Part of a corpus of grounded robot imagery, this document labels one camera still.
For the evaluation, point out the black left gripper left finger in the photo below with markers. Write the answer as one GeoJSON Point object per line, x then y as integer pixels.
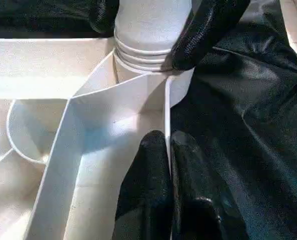
{"type": "Point", "coordinates": [148, 180]}

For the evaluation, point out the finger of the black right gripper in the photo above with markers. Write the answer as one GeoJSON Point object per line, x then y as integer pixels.
{"type": "Point", "coordinates": [201, 37]}
{"type": "Point", "coordinates": [102, 15]}

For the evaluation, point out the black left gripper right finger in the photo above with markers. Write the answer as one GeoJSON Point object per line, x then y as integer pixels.
{"type": "Point", "coordinates": [201, 190]}

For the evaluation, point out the white plastic table leg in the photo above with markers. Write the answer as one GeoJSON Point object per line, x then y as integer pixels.
{"type": "Point", "coordinates": [151, 25]}

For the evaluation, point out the white plastic table top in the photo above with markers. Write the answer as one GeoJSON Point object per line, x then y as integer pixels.
{"type": "Point", "coordinates": [38, 75]}

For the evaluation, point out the black work mat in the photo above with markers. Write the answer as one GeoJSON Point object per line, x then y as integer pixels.
{"type": "Point", "coordinates": [251, 112]}

